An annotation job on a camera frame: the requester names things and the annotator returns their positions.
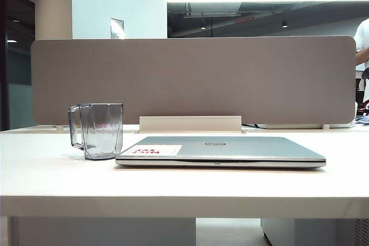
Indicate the transparent grey water cup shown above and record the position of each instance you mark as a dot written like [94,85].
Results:
[102,130]

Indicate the white red laptop sticker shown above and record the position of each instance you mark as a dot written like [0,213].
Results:
[155,150]

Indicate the silver Dell laptop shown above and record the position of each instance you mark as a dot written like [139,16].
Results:
[245,151]

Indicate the grey-brown desk divider panel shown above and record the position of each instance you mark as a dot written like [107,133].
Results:
[201,79]

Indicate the small round ceiling lamp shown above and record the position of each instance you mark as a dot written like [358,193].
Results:
[203,27]
[284,24]

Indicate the red ceiling sign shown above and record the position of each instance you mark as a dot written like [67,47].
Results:
[244,19]

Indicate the white flat object behind divider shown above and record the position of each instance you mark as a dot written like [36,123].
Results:
[302,125]

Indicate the white desk support panel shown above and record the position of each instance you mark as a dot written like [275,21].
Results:
[101,233]

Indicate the blue items on far desk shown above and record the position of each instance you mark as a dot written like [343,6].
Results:
[362,119]

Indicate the person in white shirt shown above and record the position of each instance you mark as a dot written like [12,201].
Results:
[362,38]

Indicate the white wall notice paper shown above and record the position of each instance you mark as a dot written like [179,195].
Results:
[116,28]

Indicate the beige divider foot bracket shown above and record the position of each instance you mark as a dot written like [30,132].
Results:
[325,127]
[59,127]

